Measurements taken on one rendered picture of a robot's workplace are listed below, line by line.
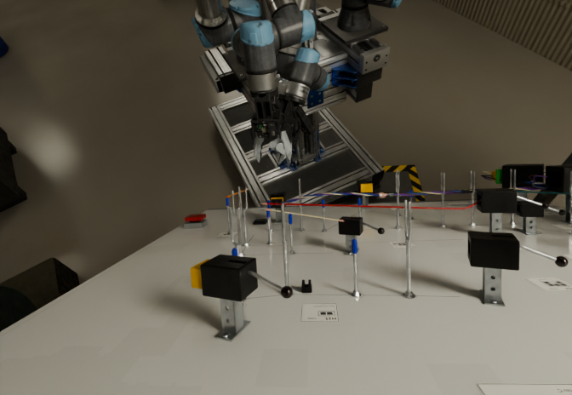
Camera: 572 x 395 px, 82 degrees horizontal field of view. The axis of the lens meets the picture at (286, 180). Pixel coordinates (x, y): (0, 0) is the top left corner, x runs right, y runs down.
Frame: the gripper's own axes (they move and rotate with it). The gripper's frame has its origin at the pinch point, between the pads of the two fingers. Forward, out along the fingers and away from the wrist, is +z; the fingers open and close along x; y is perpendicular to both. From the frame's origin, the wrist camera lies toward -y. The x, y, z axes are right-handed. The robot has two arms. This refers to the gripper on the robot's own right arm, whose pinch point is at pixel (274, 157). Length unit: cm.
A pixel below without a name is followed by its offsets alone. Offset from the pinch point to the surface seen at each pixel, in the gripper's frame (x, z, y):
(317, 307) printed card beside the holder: 13, -2, 53
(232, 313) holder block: 3, -8, 58
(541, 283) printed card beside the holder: 46, 1, 46
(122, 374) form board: -7, -8, 66
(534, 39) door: 215, 24, -272
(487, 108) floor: 150, 62, -197
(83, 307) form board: -23, -3, 53
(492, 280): 37, -4, 50
